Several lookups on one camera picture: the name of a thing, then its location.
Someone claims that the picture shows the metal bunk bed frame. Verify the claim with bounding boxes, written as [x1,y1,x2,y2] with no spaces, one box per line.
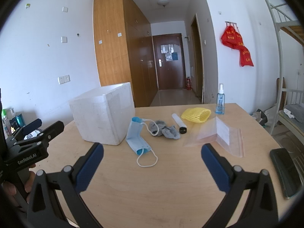
[265,0,303,143]

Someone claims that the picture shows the white wall switch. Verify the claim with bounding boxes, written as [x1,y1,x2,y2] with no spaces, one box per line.
[61,36,67,43]

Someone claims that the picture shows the blue spray bottle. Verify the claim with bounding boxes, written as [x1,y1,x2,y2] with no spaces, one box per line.
[215,83,225,115]

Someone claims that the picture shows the grey sock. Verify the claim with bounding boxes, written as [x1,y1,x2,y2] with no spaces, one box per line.
[149,120,180,139]

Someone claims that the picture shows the white styrofoam box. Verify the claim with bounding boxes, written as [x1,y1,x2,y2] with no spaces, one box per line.
[69,82,135,146]

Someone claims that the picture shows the ceiling lamp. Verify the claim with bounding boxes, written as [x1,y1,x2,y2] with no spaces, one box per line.
[157,0,169,7]

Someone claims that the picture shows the yellow foam fruit net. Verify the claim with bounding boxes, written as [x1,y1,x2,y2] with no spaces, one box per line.
[181,108,211,123]

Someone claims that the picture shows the side doorway frame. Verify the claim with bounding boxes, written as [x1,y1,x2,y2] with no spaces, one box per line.
[191,14,204,104]

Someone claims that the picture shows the wall coat hook rack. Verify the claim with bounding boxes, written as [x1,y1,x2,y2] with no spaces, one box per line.
[225,21,238,28]

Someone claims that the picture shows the red fire extinguisher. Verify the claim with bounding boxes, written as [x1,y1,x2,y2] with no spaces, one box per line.
[186,77,192,90]

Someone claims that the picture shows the teal tin can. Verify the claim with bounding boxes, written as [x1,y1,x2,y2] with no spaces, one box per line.
[10,114,26,130]

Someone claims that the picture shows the clear zip plastic bag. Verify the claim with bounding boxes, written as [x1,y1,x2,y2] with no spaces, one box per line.
[184,116,245,158]

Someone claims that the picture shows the blue surgical face mask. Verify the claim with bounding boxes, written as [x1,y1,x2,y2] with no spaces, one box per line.
[125,117,160,168]

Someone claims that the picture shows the black phone on table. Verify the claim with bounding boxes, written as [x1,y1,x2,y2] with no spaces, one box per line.
[269,148,302,199]

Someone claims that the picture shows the person's left hand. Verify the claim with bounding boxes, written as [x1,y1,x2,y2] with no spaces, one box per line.
[1,164,36,209]

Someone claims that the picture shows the white foam tube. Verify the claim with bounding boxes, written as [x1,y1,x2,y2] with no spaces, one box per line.
[172,113,187,128]

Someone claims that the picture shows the grey bed mattress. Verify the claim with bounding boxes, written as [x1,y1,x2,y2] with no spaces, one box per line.
[279,104,303,133]

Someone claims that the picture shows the dark brown entrance door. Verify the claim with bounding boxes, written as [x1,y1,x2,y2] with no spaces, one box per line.
[153,33,186,90]

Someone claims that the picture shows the white wall socket pair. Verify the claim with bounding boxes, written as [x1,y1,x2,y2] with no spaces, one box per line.
[58,75,70,84]

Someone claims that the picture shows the wooden wardrobe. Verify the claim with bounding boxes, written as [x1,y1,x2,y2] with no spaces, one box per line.
[93,0,158,107]

